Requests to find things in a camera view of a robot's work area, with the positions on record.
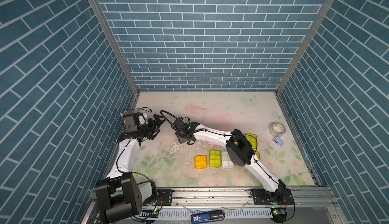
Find blue black usb device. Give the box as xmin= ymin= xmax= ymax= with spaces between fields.
xmin=190 ymin=210 xmax=225 ymax=224

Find left circuit board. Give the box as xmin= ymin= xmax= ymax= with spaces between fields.
xmin=138 ymin=209 xmax=160 ymax=220

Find circuit board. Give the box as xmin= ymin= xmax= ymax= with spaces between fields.
xmin=138 ymin=209 xmax=160 ymax=220
xmin=270 ymin=208 xmax=287 ymax=224

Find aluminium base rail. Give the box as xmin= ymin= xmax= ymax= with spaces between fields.
xmin=158 ymin=186 xmax=337 ymax=208

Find clear tape roll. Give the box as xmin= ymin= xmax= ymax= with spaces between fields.
xmin=268 ymin=122 xmax=286 ymax=138

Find black calculator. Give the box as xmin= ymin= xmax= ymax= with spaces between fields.
xmin=78 ymin=199 xmax=103 ymax=224

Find blue tape dispenser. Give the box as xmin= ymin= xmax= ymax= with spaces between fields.
xmin=273 ymin=137 xmax=284 ymax=147

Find orange pillbox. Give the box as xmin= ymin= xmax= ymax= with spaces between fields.
xmin=194 ymin=155 xmax=208 ymax=169

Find green pillbox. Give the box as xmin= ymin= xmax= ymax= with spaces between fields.
xmin=209 ymin=150 xmax=221 ymax=168
xmin=245 ymin=133 xmax=257 ymax=150
xmin=255 ymin=151 xmax=260 ymax=161

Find pink pillbox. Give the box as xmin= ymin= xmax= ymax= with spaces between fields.
xmin=207 ymin=142 xmax=218 ymax=146

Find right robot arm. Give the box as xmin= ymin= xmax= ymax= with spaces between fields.
xmin=171 ymin=117 xmax=294 ymax=205

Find right circuit board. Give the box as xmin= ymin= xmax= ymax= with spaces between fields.
xmin=270 ymin=208 xmax=287 ymax=224

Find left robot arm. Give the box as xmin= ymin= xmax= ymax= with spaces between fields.
xmin=95 ymin=112 xmax=164 ymax=224

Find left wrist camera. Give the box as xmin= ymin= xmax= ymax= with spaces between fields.
xmin=122 ymin=112 xmax=147 ymax=133

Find clear pillbox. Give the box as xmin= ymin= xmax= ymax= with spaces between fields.
xmin=221 ymin=151 xmax=235 ymax=169

